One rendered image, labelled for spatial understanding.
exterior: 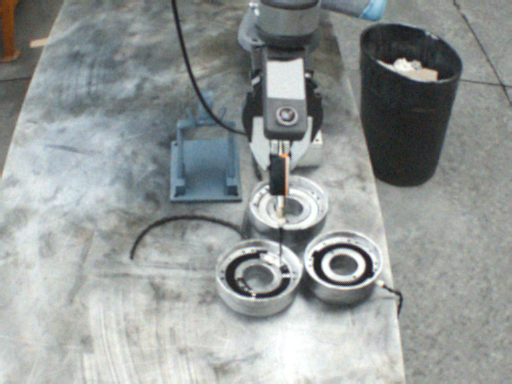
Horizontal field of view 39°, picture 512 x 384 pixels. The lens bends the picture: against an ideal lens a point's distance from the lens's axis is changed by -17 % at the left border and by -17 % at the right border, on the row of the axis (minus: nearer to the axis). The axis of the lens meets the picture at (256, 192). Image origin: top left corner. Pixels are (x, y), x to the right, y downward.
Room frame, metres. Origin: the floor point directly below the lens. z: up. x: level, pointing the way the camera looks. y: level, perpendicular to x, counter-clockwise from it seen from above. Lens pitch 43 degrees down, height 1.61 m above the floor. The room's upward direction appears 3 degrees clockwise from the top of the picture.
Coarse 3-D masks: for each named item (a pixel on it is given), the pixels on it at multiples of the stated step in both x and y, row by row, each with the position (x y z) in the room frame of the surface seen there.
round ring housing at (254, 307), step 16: (256, 240) 0.75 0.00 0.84; (224, 256) 0.72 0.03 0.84; (272, 256) 0.73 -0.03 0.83; (288, 256) 0.73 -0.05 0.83; (224, 272) 0.70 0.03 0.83; (240, 272) 0.70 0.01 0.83; (256, 272) 0.72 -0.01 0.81; (272, 272) 0.71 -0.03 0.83; (224, 288) 0.66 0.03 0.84; (256, 288) 0.67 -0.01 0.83; (272, 288) 0.68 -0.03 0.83; (288, 288) 0.68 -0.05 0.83; (240, 304) 0.65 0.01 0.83; (256, 304) 0.64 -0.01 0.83; (272, 304) 0.65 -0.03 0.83
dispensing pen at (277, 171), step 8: (280, 144) 0.80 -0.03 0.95; (280, 152) 0.79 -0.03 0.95; (272, 160) 0.77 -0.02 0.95; (280, 160) 0.77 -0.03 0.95; (272, 168) 0.77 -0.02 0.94; (280, 168) 0.77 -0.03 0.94; (272, 176) 0.76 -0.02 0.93; (280, 176) 0.76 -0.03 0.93; (272, 184) 0.76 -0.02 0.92; (280, 184) 0.76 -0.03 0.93; (272, 192) 0.75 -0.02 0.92; (280, 192) 0.75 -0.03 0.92; (280, 200) 0.76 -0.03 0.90; (280, 208) 0.75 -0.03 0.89; (280, 216) 0.75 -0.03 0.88; (280, 224) 0.74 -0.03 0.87; (280, 232) 0.74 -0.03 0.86; (280, 240) 0.73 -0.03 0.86; (280, 248) 0.73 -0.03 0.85; (280, 256) 0.72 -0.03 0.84
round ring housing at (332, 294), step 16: (320, 240) 0.76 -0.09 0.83; (336, 240) 0.76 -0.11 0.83; (352, 240) 0.76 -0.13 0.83; (368, 240) 0.76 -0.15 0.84; (304, 256) 0.72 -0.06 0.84; (336, 256) 0.74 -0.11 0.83; (352, 256) 0.74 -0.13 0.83; (304, 272) 0.71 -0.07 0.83; (352, 272) 0.73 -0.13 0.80; (320, 288) 0.68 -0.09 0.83; (336, 288) 0.67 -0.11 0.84; (352, 288) 0.67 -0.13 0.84; (368, 288) 0.68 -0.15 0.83; (336, 304) 0.67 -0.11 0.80
